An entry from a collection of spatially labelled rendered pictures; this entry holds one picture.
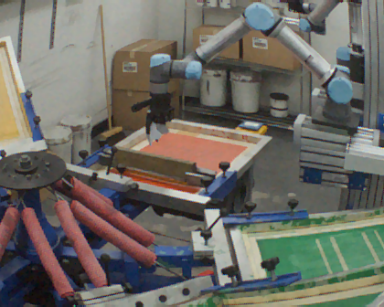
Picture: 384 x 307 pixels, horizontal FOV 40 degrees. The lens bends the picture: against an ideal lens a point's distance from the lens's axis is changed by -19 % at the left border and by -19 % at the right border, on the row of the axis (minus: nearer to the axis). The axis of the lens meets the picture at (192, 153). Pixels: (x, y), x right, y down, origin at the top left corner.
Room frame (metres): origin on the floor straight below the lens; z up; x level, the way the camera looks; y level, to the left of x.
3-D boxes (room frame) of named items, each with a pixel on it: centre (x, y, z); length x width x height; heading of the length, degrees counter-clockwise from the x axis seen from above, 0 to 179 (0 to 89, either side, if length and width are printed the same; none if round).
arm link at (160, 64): (2.34, 0.12, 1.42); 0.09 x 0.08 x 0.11; 79
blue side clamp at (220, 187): (2.21, -0.09, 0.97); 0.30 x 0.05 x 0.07; 155
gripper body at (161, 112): (2.33, 0.12, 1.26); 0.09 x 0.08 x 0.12; 65
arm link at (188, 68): (2.33, 0.03, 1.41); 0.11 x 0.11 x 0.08; 79
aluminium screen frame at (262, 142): (2.54, 0.06, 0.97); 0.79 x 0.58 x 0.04; 155
